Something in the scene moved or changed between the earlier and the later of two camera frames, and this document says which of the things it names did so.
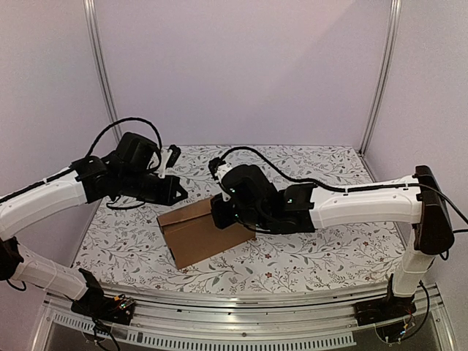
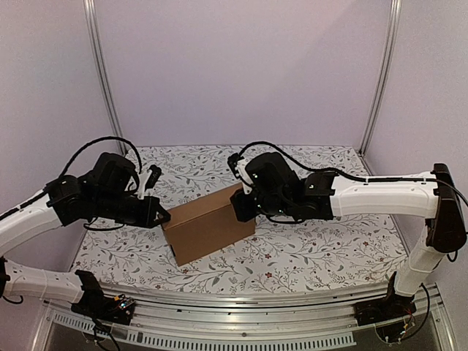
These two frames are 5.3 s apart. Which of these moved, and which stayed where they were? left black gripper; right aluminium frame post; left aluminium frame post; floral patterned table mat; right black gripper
Moved: left black gripper; right black gripper
Stayed: left aluminium frame post; floral patterned table mat; right aluminium frame post
